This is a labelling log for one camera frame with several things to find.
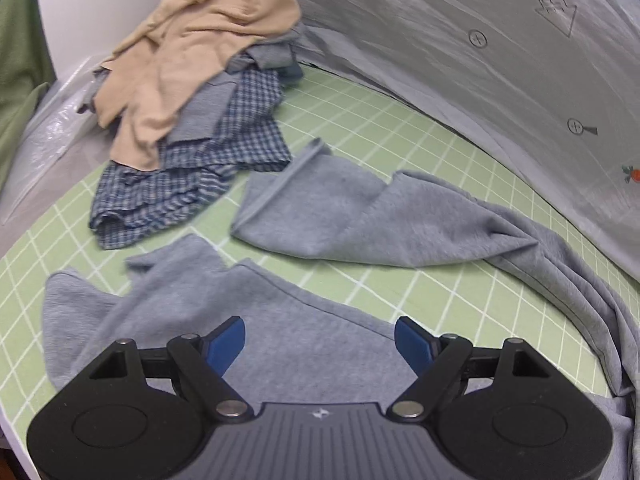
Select grey sweatpants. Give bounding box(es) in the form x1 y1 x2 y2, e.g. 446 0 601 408
41 138 640 480

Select green grid cutting mat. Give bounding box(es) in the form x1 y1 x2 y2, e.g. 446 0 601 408
0 63 627 456

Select green fabric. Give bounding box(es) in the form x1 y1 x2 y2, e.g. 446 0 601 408
0 0 56 184

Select beige garment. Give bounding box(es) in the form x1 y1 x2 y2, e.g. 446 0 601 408
94 0 302 171

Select clear plastic bag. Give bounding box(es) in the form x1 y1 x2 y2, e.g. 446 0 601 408
1 54 108 223

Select grey garment in pile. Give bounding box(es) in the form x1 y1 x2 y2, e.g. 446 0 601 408
166 22 304 145

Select blue plaid shirt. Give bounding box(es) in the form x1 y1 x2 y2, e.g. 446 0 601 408
89 68 292 250

